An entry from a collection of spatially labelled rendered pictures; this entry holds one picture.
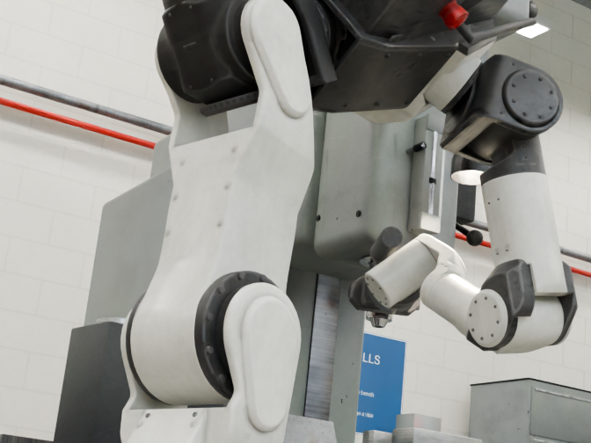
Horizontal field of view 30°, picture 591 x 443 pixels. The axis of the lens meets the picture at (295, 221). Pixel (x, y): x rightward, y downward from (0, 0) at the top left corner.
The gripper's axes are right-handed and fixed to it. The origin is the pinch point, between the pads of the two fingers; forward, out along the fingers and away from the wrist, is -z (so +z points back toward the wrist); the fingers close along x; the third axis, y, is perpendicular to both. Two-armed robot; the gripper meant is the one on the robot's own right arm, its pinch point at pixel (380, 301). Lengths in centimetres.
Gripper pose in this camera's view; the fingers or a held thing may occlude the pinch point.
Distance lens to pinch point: 195.1
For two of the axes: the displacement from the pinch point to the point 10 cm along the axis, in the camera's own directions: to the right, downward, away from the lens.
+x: -9.9, -1.3, -0.8
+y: -1.0, 9.5, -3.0
